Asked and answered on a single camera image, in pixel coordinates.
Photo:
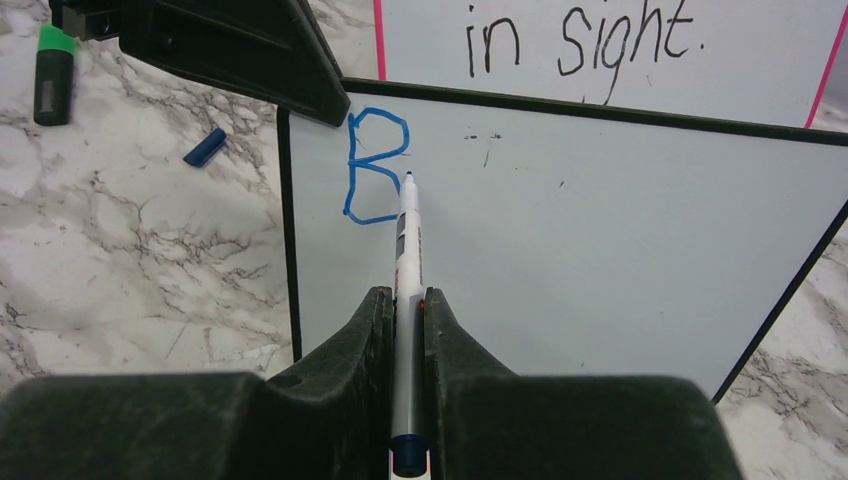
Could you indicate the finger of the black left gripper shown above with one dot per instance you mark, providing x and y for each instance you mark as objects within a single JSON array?
[{"x": 269, "y": 50}]

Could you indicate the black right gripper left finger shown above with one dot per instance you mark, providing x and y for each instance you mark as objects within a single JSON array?
[{"x": 325, "y": 417}]

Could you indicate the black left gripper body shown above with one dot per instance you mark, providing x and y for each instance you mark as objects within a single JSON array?
[{"x": 87, "y": 20}]

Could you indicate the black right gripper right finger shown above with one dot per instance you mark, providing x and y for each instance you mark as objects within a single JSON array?
[{"x": 491, "y": 423}]

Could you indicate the blue whiteboard marker pen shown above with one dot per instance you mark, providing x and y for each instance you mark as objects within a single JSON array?
[{"x": 408, "y": 441}]

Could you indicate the blue marker cap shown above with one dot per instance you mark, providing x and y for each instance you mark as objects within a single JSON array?
[{"x": 206, "y": 149}]

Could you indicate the black framed whiteboard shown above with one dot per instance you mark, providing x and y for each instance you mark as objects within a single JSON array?
[{"x": 567, "y": 238}]

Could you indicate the pink framed whiteboard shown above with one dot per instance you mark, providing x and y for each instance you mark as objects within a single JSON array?
[{"x": 762, "y": 62}]

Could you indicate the green capped black highlighter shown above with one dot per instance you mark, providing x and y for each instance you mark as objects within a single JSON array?
[{"x": 53, "y": 79}]

